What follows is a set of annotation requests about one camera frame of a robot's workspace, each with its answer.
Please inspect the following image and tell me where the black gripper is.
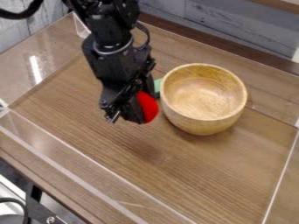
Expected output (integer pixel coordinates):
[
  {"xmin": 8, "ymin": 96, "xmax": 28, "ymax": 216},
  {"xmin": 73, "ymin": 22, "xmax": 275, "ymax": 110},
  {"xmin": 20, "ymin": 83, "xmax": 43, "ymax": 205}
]
[{"xmin": 81, "ymin": 35, "xmax": 155, "ymax": 124}]

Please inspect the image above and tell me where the red plush strawberry toy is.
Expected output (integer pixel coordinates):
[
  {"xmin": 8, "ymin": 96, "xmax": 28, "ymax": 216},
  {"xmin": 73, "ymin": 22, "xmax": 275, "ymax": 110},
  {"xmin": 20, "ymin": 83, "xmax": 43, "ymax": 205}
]
[{"xmin": 136, "ymin": 91, "xmax": 159, "ymax": 123}]

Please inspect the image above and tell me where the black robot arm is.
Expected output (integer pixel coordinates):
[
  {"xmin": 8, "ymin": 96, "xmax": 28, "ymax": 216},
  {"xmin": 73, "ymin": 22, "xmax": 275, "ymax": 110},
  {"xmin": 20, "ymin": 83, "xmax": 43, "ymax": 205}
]
[{"xmin": 63, "ymin": 0, "xmax": 159, "ymax": 124}]

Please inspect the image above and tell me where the green foam block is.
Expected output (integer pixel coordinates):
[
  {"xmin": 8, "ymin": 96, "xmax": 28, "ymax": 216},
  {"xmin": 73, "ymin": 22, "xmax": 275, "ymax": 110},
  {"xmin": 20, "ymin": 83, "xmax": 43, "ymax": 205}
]
[{"xmin": 154, "ymin": 78, "xmax": 163, "ymax": 99}]

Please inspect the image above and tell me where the wooden bowl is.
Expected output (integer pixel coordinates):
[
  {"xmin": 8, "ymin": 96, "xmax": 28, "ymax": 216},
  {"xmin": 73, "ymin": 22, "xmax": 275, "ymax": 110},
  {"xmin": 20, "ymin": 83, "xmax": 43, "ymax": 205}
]
[{"xmin": 160, "ymin": 63, "xmax": 248, "ymax": 136}]

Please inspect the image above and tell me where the clear acrylic corner bracket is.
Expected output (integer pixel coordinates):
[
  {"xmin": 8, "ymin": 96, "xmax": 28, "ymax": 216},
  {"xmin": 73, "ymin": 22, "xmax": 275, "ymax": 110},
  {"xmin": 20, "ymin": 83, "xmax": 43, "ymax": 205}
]
[{"xmin": 72, "ymin": 13, "xmax": 91, "ymax": 39}]

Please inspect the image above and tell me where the black metal table bracket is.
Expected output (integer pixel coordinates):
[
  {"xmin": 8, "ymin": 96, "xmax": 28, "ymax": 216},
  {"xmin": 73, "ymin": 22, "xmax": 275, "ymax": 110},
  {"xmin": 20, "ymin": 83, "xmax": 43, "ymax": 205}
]
[{"xmin": 25, "ymin": 185, "xmax": 67, "ymax": 224}]

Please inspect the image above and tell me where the black cable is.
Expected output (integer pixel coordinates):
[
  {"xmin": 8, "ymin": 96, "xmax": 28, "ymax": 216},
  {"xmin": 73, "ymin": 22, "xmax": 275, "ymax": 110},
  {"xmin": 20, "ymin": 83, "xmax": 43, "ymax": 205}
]
[{"xmin": 0, "ymin": 197, "xmax": 31, "ymax": 224}]

